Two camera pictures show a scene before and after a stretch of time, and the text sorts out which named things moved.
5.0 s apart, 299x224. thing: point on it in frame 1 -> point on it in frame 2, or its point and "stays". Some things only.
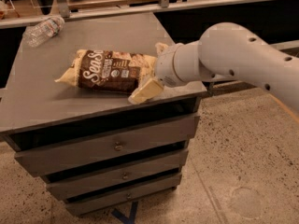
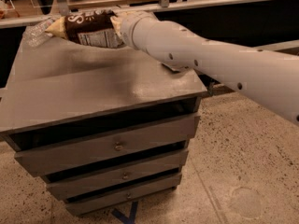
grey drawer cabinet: (94, 148) stays
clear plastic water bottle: (38, 33) stays
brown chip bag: (108, 70) -> (90, 28)
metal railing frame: (60, 8) stays
